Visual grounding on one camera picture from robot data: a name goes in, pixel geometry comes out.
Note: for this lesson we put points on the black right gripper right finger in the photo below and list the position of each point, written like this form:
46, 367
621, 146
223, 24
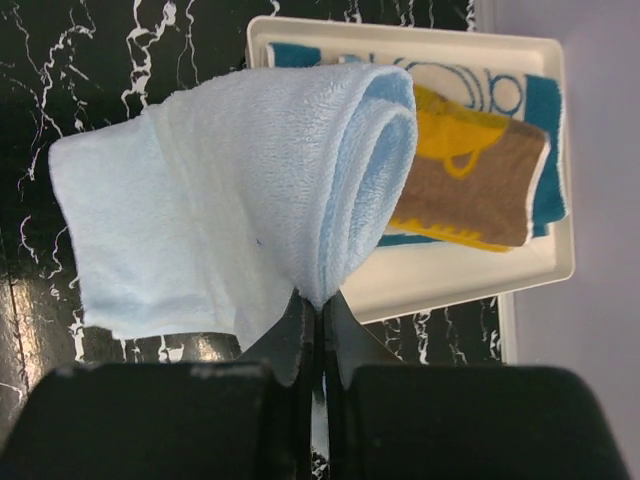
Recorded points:
388, 419

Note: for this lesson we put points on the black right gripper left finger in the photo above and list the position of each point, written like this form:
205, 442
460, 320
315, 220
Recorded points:
245, 419

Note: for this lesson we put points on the light blue towel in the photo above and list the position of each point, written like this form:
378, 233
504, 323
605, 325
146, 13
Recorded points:
207, 211

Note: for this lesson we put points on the white rectangular tray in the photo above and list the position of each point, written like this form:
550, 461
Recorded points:
397, 281

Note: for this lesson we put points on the brown yellow folded towel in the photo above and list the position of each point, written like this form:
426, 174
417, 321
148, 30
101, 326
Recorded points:
473, 178

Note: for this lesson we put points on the teal white folded towel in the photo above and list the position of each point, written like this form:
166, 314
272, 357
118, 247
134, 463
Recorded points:
525, 97

